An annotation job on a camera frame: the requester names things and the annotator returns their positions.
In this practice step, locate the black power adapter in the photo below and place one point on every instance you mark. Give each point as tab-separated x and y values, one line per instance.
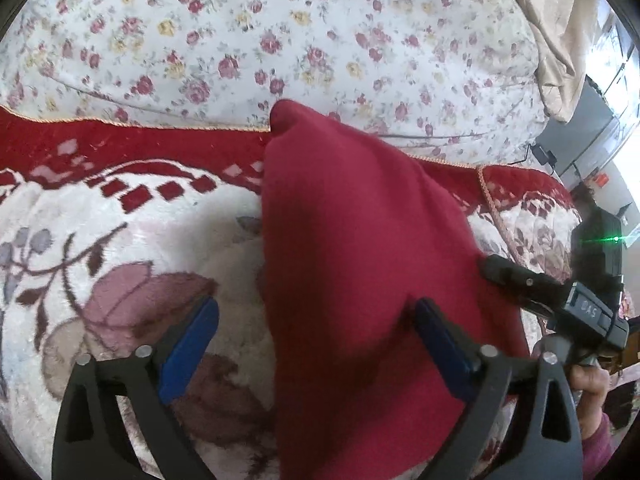
544	155

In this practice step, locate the person's right hand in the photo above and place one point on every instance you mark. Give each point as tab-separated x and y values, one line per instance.
590	385

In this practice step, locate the grey cabinet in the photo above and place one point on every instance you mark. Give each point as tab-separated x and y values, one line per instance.
585	130

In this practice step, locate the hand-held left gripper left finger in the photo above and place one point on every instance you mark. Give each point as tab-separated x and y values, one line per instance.
190	350

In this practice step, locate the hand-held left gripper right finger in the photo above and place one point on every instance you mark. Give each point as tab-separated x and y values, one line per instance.
445	350

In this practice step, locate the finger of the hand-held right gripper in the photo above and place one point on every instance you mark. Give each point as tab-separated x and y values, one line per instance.
520	277

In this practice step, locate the floral white duvet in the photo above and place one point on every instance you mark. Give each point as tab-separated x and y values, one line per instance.
280	35

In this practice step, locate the dark red knit garment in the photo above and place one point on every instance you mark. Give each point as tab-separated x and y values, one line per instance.
360	240

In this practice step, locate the beige curtain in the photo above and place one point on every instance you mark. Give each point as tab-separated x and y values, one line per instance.
560	35

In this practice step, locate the red and cream patterned blanket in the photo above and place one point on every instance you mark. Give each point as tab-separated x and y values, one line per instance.
125	240

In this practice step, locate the person's right forearm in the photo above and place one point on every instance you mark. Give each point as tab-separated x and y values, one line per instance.
597	440

